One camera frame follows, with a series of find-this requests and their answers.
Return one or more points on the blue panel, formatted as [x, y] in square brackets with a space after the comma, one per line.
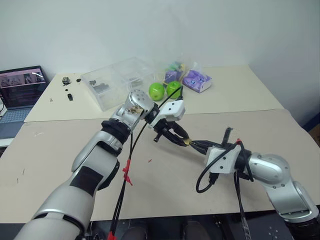
[311, 120]

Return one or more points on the small black rectangular part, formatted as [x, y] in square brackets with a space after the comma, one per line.
[70, 96]

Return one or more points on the purple tissue pack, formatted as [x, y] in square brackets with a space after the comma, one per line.
[197, 81]

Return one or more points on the black parts in organizer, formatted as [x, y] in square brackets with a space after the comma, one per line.
[101, 87]

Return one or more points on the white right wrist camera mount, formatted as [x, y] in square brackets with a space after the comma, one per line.
[222, 160]

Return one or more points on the purple packet in bag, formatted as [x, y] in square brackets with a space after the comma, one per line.
[171, 75]

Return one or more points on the small metal block part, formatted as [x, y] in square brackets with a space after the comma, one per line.
[66, 80]

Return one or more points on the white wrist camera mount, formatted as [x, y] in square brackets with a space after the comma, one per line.
[173, 109]
[222, 160]

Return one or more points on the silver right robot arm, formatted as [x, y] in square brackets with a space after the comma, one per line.
[272, 172]

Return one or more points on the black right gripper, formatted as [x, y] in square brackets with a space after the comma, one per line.
[225, 144]

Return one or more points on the brown cardboard box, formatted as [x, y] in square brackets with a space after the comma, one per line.
[315, 135]

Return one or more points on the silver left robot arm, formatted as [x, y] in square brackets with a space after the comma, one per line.
[87, 160]

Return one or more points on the green apple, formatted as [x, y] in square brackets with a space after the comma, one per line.
[156, 91]
[173, 89]

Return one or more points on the clear plastic organizer box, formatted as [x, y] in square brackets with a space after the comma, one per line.
[117, 77]

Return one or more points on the clear bag of small items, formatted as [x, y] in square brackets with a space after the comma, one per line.
[178, 66]

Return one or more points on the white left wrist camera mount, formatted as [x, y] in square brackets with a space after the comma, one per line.
[173, 109]

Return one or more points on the dark rounded shape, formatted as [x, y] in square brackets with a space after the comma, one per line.
[195, 230]
[135, 231]

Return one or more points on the open laptop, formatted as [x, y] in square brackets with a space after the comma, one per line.
[20, 97]

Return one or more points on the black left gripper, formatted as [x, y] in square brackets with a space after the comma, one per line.
[163, 128]

